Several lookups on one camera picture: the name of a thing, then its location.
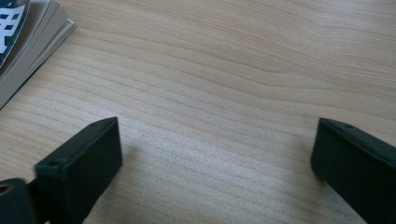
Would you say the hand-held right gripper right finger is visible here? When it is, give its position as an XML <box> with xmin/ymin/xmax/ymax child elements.
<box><xmin>310</xmin><ymin>117</ymin><xmax>396</xmax><ymax>224</ymax></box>

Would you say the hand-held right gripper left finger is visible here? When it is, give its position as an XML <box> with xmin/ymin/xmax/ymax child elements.
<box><xmin>33</xmin><ymin>116</ymin><xmax>123</xmax><ymax>224</ymax></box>

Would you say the dark cover paperback book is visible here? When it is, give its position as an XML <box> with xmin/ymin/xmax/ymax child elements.
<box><xmin>0</xmin><ymin>0</ymin><xmax>78</xmax><ymax>110</ymax></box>

